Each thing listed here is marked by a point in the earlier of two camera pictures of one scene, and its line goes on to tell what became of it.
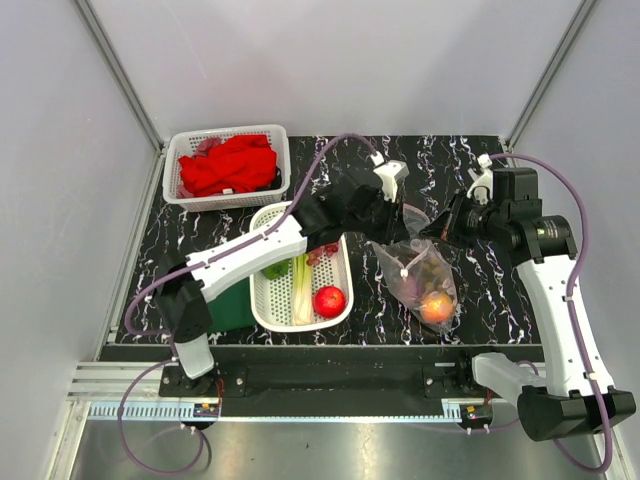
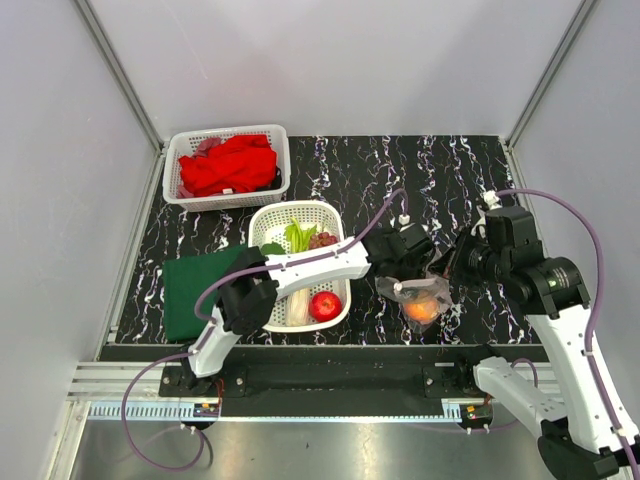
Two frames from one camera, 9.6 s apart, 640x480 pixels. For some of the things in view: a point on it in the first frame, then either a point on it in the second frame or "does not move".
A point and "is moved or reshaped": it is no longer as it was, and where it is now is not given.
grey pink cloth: [203, 147] does not move
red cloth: [241, 163] does not move
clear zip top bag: [418, 273] is moved or reshaped
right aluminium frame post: [546, 75] does not move
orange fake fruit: [436, 307] to [421, 309]
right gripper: [447, 226] to [451, 263]
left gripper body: [386, 220] to [409, 269]
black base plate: [335, 381] does not move
